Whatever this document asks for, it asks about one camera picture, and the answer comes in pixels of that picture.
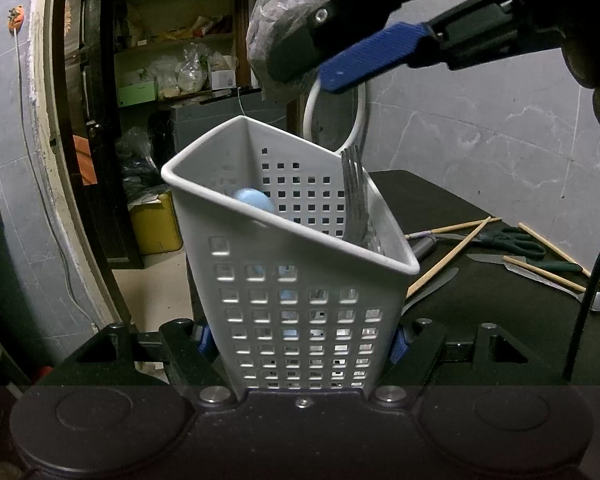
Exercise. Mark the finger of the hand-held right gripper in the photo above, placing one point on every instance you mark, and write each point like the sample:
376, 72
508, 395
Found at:
300, 45
370, 55

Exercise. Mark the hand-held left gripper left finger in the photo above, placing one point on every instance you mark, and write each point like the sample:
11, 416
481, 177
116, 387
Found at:
205, 341

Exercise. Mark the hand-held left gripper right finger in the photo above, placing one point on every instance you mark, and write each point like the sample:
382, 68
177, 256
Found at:
398, 349

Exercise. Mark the metal butter knife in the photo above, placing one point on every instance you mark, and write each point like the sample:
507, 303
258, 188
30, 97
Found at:
437, 282

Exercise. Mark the white perforated utensil basket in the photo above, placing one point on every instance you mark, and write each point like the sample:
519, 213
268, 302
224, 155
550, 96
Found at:
290, 270

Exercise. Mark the metal fork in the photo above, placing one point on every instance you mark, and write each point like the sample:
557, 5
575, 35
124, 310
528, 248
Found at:
352, 190

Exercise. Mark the dark green scissors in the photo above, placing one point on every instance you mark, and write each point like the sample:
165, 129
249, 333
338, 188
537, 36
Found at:
480, 240

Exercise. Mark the plastic bag with dark contents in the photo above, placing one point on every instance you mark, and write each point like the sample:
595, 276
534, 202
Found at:
270, 20

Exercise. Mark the small white box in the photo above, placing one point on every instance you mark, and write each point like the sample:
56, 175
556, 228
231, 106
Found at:
223, 78

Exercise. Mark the yellow snack packets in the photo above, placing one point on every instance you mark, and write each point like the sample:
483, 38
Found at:
190, 30

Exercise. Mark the clear plastic bags bundle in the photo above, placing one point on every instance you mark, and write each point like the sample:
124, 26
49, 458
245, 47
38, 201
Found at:
180, 75

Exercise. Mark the yellow container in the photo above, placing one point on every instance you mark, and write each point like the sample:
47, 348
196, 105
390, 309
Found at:
155, 225

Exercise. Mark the green box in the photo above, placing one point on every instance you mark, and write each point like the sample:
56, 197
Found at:
136, 95

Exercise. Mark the black plastic bag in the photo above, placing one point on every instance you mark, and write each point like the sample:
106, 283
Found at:
140, 165

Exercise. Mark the dark wooden door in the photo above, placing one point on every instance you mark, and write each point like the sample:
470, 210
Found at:
100, 110

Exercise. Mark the white door frame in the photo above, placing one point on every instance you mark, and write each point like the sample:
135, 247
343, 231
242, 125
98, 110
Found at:
42, 110

